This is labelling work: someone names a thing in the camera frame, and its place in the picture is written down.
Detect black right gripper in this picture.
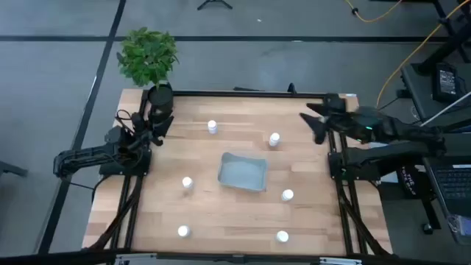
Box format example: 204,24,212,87
299,102,386,146

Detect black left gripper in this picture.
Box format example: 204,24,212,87
130,111,175,147

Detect grey plastic basket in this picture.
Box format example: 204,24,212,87
216,152,269,193

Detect black plant pot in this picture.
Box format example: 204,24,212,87
146,83,175,124

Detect green leafy plant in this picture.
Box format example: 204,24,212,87
116,26,180,89

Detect black side desk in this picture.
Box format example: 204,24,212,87
400,62,471,128

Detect black bag with white print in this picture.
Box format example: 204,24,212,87
396,165,421,199

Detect black power adapter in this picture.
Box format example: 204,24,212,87
432,63,461,103

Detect black metal stand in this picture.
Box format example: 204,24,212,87
410,0,471,77

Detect black tripod feet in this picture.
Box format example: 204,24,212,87
196,0,233,11

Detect dark laptop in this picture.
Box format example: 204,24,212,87
422,156,471,246

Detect dark furniture leg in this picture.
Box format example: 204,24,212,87
0,160,29,178

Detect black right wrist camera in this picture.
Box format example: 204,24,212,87
322,93,347,112

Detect black aluminium table frame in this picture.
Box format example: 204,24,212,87
84,89,393,258

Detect yellow cable with black connector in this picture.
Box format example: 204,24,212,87
344,0,404,24

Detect long yellow extension cable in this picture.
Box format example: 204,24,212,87
375,0,471,108

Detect white cable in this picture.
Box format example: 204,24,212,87
420,94,471,127

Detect silver metal bracket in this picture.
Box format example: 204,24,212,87
115,252,158,265
319,256,362,265

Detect black overhead mount beam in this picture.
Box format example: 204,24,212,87
0,249,471,265

